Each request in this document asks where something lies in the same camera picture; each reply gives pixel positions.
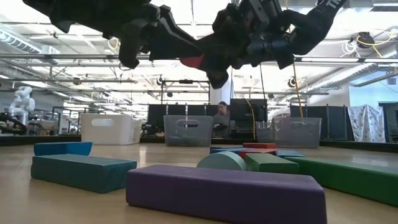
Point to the teal long block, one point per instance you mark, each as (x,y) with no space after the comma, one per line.
(77,174)

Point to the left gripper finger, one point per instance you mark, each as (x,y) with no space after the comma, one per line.
(171,49)
(177,32)

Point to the blue half-cylinder block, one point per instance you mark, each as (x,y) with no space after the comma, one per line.
(62,149)

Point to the green long block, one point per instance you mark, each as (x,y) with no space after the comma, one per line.
(348,179)
(267,161)

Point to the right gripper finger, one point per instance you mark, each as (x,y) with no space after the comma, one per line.
(219,74)
(219,46)

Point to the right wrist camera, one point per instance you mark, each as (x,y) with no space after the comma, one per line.
(259,14)

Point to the black metal frame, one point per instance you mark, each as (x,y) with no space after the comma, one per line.
(186,81)

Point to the white ceiling air duct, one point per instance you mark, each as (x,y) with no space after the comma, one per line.
(18,42)

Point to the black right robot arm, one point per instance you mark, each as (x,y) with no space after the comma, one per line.
(314,21)

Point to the red long block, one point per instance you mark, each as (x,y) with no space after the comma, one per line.
(258,151)

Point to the white plastic bin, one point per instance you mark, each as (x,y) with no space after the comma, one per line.
(109,135)

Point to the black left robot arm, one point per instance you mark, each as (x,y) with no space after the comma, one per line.
(77,12)

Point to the black partition screens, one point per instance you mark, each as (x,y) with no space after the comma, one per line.
(155,115)

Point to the purple long block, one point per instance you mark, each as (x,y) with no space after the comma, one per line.
(217,196)

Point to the light teal half-cylinder block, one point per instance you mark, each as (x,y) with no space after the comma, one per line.
(222,161)

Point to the silver ceiling air duct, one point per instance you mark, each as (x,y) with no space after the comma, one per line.
(357,73)

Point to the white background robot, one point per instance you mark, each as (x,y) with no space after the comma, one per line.
(21,104)

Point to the patterned white cloth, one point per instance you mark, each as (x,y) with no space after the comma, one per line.
(367,124)

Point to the grey translucent plastic bin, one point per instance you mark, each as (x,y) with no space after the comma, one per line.
(202,133)
(295,133)

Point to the dark cabinet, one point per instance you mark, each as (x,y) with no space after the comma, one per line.
(392,121)

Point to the black monitor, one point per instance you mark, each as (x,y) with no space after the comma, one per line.
(248,115)

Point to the black background equipment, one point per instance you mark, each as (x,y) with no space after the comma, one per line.
(4,117)

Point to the dark blue long block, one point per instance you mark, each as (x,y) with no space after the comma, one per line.
(224,147)

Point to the dark partition panels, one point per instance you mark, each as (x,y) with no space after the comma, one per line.
(335,124)

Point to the person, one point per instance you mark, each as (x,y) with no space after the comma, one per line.
(222,119)

